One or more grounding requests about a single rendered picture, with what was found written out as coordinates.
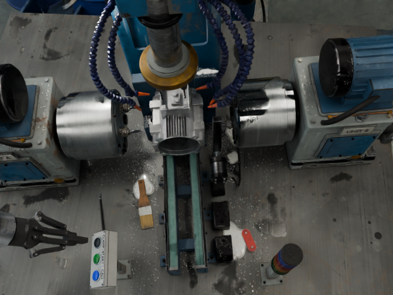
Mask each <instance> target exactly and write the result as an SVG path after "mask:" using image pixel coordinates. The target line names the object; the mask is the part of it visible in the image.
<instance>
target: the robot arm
mask: <svg viewBox="0 0 393 295"><path fill-rule="evenodd" d="M38 221H40V222H42V223H45V224H47V225H49V226H51V227H54V228H57V229H51V228H47V227H43V226H41V225H40V224H39V223H38ZM43 234H47V235H55V236H62V237H63V239H58V238H49V237H46V236H43ZM39 243H48V244H53V245H59V246H57V247H52V248H45V249H40V250H38V249H37V248H33V247H34V246H36V245H38V244H39ZM77 243H78V244H84V243H88V238H87V237H83V236H77V233H75V232H70V231H68V230H67V226H66V224H63V223H61V222H58V221H56V220H54V219H52V218H49V217H47V216H45V215H44V214H43V213H42V212H41V211H39V212H36V213H34V216H33V218H29V219H26V218H19V217H14V215H13V214H11V213H7V212H0V248H4V247H6V246H7V245H8V246H19V247H23V248H25V249H28V250H29V252H30V255H29V257H30V258H34V257H37V256H39V255H41V254H45V253H52V252H59V251H62V250H65V248H66V245H67V246H74V245H76V244H77Z"/></svg>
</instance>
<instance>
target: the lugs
mask: <svg viewBox="0 0 393 295"><path fill-rule="evenodd" d="M196 94H197V90H196V89H194V88H192V87H191V88H190V95H191V96H195V95H196ZM155 97H156V98H158V99H159V98H160V92H158V91H156V92H155ZM191 138H193V139H198V138H199V132H197V131H192V132H191ZM162 140H164V134H162V133H158V134H156V141H158V142H161V141H162ZM200 151H201V149H198V150H197V151H195V152H193V153H196V154H197V153H199V152H200ZM160 155H163V156H165V155H167V154H165V153H163V152H160Z"/></svg>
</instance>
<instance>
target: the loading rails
mask: <svg viewBox="0 0 393 295"><path fill-rule="evenodd" d="M201 164H202V162H201V161H200V152H199V153H197V154H196V153H190V154H189V166H190V177H191V185H183V186H178V185H177V169H176V156H175V155H165V156H163V165H162V167H163V175H158V184H159V186H164V187H163V189H164V211H163V212H164V213H162V214H159V224H160V225H162V224H165V235H164V237H165V244H166V255H162V256H160V266H161V267H166V271H167V272H168V273H169V274H170V275H180V274H181V259H180V252H189V251H195V262H196V271H197V273H205V271H206V272H209V271H208V264H210V263H217V260H216V252H207V247H206V234H207V232H205V221H213V211H212V210H205V208H204V200H203V192H202V186H204V185H203V184H202V182H210V176H209V171H204V172H201ZM190 197H192V214H193V225H194V238H190V239H180V234H179V220H178V198H190Z"/></svg>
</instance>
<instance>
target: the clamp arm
mask: <svg viewBox="0 0 393 295"><path fill-rule="evenodd" d="M212 140H213V155H215V153H216V154H218V153H219V154H220V155H221V150H222V116H213V117H212Z"/></svg>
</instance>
